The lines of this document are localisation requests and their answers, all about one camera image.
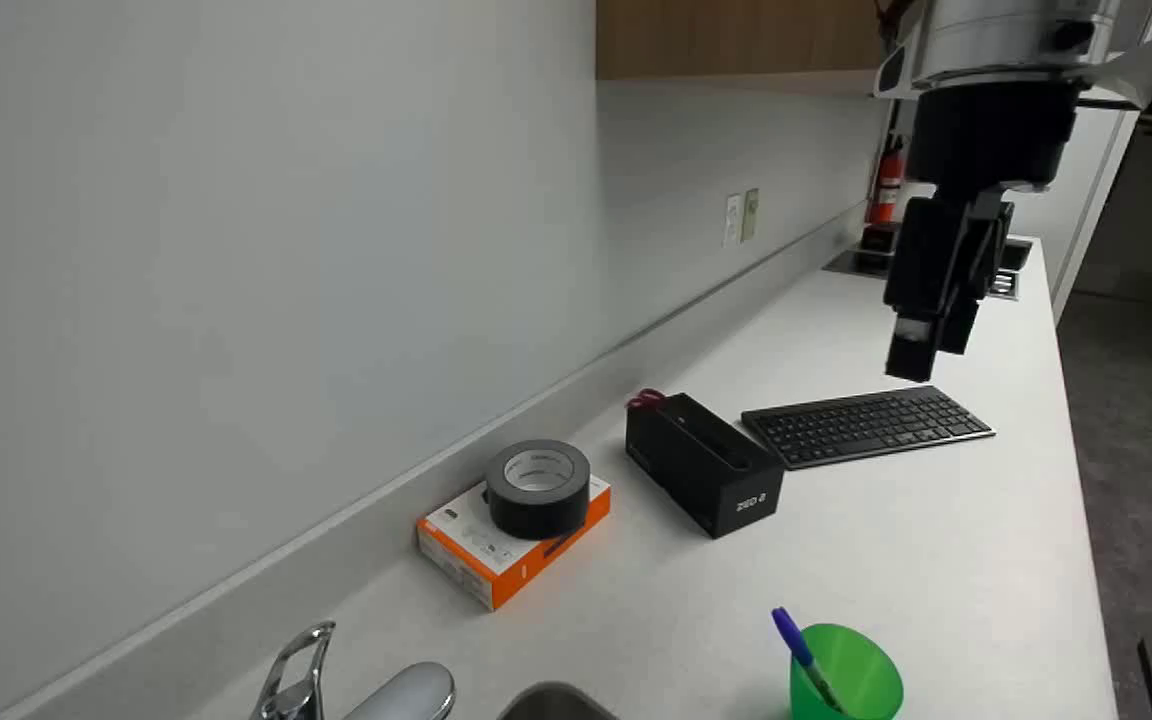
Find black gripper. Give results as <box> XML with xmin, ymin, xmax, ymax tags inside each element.
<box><xmin>884</xmin><ymin>79</ymin><xmax>1077</xmax><ymax>379</ymax></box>

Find blue capped marker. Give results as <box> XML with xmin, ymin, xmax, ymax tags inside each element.
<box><xmin>774</xmin><ymin>606</ymin><xmax>846</xmax><ymax>713</ymax></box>

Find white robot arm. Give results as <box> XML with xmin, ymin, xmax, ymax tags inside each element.
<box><xmin>872</xmin><ymin>0</ymin><xmax>1152</xmax><ymax>379</ymax></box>

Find green plastic cup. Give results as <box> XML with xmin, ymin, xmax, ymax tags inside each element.
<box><xmin>789</xmin><ymin>622</ymin><xmax>906</xmax><ymax>720</ymax></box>

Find red fire extinguisher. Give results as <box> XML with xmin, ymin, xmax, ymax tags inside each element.
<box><xmin>861</xmin><ymin>98</ymin><xmax>906</xmax><ymax>256</ymax></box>

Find black keyboard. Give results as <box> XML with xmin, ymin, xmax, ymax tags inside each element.
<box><xmin>741</xmin><ymin>389</ymin><xmax>993</xmax><ymax>468</ymax></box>

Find black rectangular box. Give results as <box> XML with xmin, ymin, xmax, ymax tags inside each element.
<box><xmin>625</xmin><ymin>392</ymin><xmax>783</xmax><ymax>538</ymax></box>

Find black tape roll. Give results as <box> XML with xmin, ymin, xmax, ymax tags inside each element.
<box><xmin>488</xmin><ymin>439</ymin><xmax>592</xmax><ymax>538</ymax></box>

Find orange and white box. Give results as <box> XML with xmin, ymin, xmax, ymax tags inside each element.
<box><xmin>416</xmin><ymin>478</ymin><xmax>611</xmax><ymax>612</ymax></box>

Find chrome sink faucet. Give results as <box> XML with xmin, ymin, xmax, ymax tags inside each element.
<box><xmin>249</xmin><ymin>620</ymin><xmax>461</xmax><ymax>720</ymax></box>

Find white wall outlet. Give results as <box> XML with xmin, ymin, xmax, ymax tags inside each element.
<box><xmin>723</xmin><ymin>191</ymin><xmax>743</xmax><ymax>244</ymax></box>

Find red handled scissors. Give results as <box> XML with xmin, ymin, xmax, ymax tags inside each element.
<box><xmin>628</xmin><ymin>389</ymin><xmax>665</xmax><ymax>408</ymax></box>

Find wooden wall cabinet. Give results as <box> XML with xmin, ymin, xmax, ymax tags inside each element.
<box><xmin>598</xmin><ymin>0</ymin><xmax>884</xmax><ymax>79</ymax></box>

